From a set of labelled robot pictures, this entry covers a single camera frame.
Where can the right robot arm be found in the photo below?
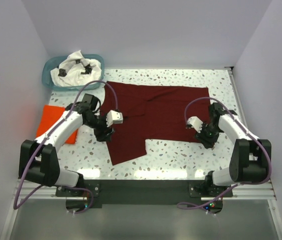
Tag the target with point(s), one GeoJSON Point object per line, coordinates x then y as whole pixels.
{"type": "Point", "coordinates": [250, 161]}

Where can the dark red t-shirt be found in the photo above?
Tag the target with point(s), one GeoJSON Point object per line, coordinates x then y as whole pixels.
{"type": "Point", "coordinates": [152, 112]}

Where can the teal plastic basket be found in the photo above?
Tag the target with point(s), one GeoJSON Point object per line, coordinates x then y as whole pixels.
{"type": "Point", "coordinates": [52, 63]}

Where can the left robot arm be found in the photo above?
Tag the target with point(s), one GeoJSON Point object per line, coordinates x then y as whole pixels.
{"type": "Point", "coordinates": [38, 162]}

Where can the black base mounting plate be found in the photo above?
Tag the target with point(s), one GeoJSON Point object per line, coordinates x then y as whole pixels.
{"type": "Point", "coordinates": [98, 193]}

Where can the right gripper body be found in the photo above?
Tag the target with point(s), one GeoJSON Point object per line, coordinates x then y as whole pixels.
{"type": "Point", "coordinates": [205, 138]}

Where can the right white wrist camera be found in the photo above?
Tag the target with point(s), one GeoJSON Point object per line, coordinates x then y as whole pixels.
{"type": "Point", "coordinates": [194, 123]}

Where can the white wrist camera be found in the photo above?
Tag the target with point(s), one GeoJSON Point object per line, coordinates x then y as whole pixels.
{"type": "Point", "coordinates": [114, 117]}
{"type": "Point", "coordinates": [194, 123]}

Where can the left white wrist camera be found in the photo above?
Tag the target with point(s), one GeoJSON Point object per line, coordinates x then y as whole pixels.
{"type": "Point", "coordinates": [114, 117]}

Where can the folded orange t-shirt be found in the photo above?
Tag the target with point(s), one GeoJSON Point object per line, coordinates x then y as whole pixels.
{"type": "Point", "coordinates": [53, 120]}

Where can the white t-shirt with black print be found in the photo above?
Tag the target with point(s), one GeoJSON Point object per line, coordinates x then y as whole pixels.
{"type": "Point", "coordinates": [76, 70]}

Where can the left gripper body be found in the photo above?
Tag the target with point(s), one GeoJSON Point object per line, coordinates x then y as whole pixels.
{"type": "Point", "coordinates": [103, 133]}

